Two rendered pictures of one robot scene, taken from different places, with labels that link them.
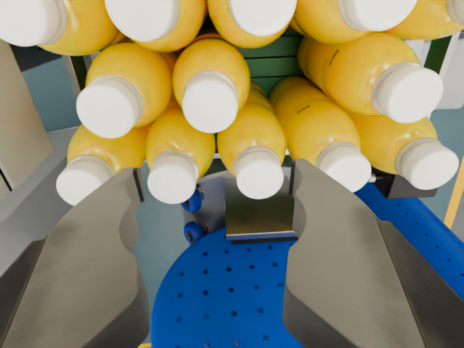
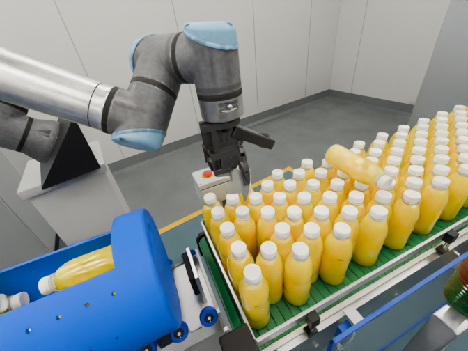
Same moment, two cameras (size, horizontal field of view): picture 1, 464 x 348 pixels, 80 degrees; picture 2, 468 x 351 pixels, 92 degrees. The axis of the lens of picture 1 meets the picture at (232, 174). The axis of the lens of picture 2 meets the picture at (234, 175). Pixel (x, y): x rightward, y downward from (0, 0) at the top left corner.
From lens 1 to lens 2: 0.56 m
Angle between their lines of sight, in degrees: 71
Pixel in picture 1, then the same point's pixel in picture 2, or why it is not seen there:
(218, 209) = (177, 278)
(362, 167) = (242, 248)
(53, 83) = not seen: hidden behind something
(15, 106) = (219, 196)
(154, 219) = not seen: outside the picture
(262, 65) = not seen: hidden behind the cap
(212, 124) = (238, 212)
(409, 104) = (266, 247)
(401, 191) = (226, 342)
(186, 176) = (221, 212)
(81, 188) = (210, 196)
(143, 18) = (253, 196)
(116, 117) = (232, 197)
